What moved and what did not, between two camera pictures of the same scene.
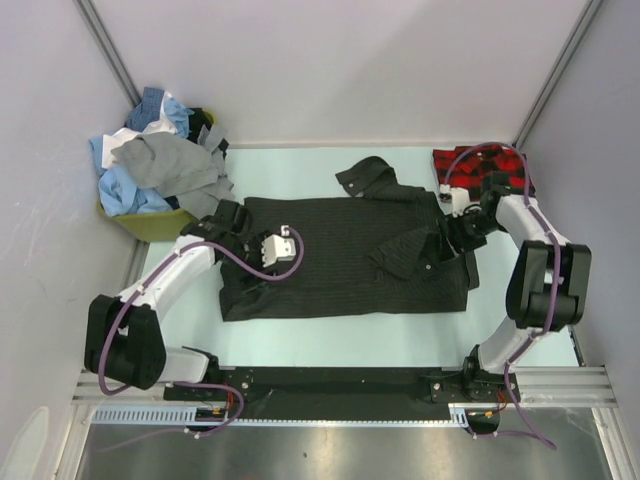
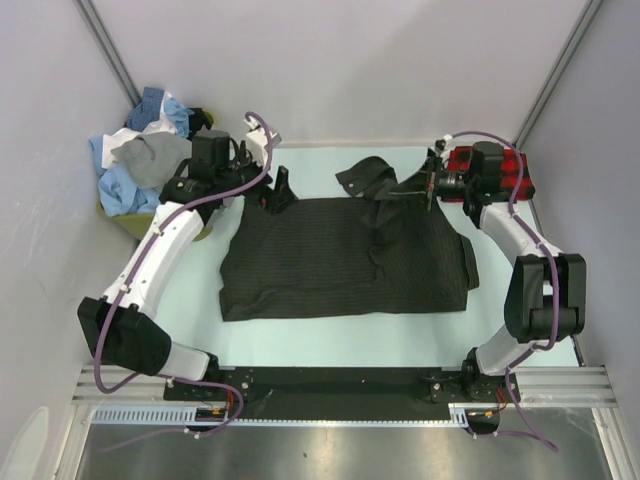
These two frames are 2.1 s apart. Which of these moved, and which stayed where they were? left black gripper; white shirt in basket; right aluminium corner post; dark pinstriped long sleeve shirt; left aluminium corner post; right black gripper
Moved: left black gripper; right black gripper
Stayed: white shirt in basket; left aluminium corner post; right aluminium corner post; dark pinstriped long sleeve shirt
